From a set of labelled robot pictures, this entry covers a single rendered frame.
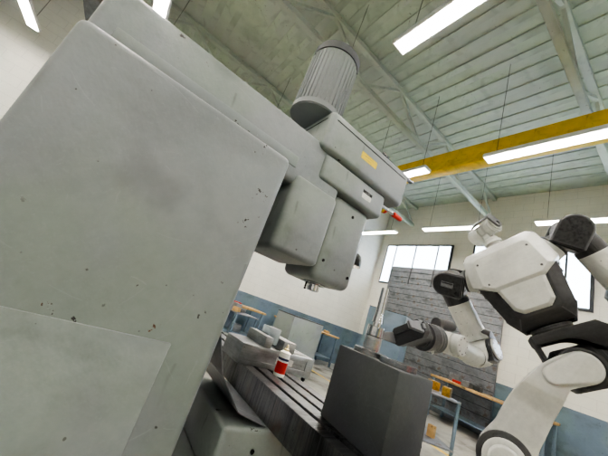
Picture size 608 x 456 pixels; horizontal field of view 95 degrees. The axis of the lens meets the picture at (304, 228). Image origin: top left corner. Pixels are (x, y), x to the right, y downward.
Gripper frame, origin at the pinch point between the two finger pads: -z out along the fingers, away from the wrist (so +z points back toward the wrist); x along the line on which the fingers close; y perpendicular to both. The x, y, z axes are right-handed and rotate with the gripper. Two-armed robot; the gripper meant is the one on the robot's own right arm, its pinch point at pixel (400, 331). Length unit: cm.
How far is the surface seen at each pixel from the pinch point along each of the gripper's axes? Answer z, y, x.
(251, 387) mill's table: -28, 9, -41
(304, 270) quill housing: -21.9, -23.1, -16.5
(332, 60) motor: -34, -90, 26
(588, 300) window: 744, -183, -46
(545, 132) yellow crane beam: 399, -342, 81
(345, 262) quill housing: -8.1, -26.7, -9.8
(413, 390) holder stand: -12.3, 17.1, 7.6
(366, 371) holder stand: -17.2, 12.0, -0.6
